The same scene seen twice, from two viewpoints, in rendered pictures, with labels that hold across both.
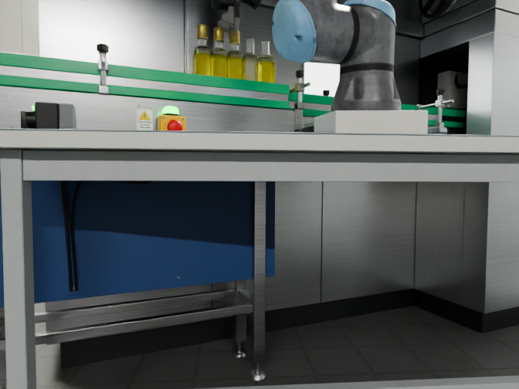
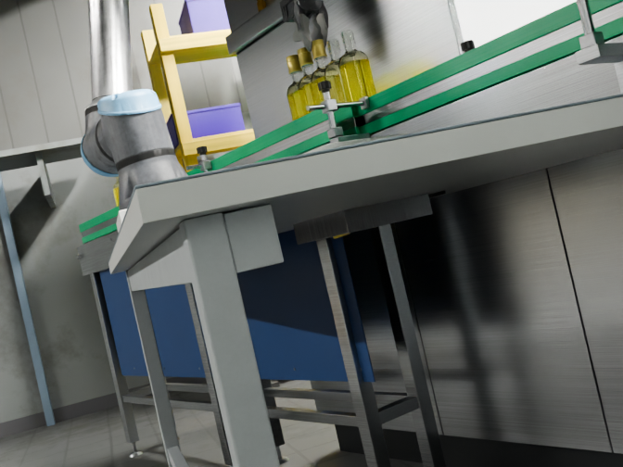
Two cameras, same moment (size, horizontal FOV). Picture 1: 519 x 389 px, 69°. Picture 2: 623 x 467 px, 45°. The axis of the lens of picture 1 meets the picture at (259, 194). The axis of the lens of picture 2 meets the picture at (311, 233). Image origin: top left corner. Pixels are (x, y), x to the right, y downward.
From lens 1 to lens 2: 1.91 m
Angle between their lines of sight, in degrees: 78
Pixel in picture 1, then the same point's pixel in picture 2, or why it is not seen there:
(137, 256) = (265, 343)
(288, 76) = (436, 39)
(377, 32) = (105, 136)
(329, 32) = (92, 156)
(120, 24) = (286, 76)
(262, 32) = not seen: outside the picture
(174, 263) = (288, 353)
